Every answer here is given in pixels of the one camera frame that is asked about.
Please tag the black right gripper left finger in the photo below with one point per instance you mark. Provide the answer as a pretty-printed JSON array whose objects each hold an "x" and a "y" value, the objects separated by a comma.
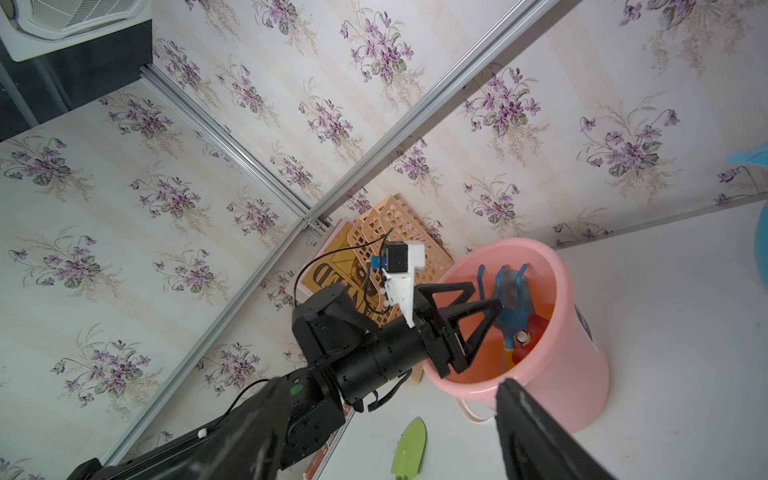
[{"x": 247, "y": 444}]

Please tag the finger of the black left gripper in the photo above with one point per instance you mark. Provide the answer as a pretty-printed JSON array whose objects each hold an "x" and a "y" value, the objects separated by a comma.
[
  {"x": 430, "y": 298},
  {"x": 463, "y": 350}
]

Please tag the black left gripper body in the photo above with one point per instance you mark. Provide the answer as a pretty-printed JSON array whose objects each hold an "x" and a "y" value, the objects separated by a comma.
[{"x": 446, "y": 347}]

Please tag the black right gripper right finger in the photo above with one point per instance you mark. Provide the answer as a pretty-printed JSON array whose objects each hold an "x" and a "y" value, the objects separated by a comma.
[{"x": 534, "y": 445}]

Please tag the red shovel wooden handle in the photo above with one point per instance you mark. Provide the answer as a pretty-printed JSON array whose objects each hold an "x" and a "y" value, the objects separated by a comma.
[{"x": 525, "y": 340}]

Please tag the green trowel wooden handle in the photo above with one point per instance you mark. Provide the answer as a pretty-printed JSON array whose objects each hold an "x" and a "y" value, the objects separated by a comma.
[{"x": 410, "y": 451}]

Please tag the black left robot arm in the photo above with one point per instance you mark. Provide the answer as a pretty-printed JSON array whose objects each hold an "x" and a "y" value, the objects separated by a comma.
[{"x": 349, "y": 356}]

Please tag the red brown flat box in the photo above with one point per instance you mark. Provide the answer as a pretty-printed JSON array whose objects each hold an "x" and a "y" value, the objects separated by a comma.
[{"x": 323, "y": 455}]

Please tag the pink plastic bucket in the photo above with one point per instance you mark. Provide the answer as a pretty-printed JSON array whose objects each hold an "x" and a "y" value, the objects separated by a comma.
[{"x": 563, "y": 369}]

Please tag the beige plastic file organizer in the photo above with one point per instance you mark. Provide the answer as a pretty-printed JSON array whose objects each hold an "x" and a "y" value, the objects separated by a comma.
[{"x": 394, "y": 217}]

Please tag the yellow lettered book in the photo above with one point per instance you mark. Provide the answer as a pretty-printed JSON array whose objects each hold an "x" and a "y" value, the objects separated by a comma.
[{"x": 346, "y": 266}]

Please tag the ceiling air conditioner unit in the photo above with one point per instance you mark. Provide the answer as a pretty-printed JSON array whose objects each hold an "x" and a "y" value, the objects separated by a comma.
[{"x": 32, "y": 28}]

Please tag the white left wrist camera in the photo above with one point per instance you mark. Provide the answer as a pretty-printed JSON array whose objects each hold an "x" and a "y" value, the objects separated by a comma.
[{"x": 397, "y": 263}]

